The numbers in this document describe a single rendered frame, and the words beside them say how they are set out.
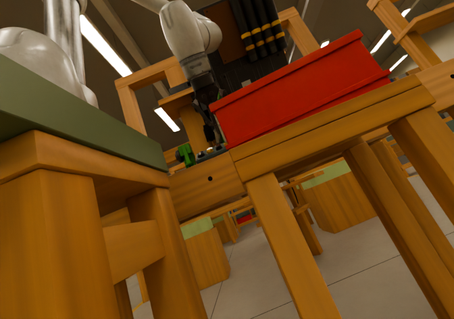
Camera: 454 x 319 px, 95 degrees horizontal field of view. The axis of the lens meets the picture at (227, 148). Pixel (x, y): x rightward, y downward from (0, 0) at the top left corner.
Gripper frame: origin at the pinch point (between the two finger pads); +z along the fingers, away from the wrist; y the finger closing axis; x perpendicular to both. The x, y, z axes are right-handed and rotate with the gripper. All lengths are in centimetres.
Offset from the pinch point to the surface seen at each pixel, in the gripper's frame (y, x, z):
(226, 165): -3.3, -6.2, 9.8
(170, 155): -40, 72, 19
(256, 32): 31, 28, -29
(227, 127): 0.7, -31.2, -8.3
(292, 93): 14.6, -32.8, -9.9
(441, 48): 892, 682, 192
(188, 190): -18.2, -7.8, 12.2
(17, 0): -200, 316, -222
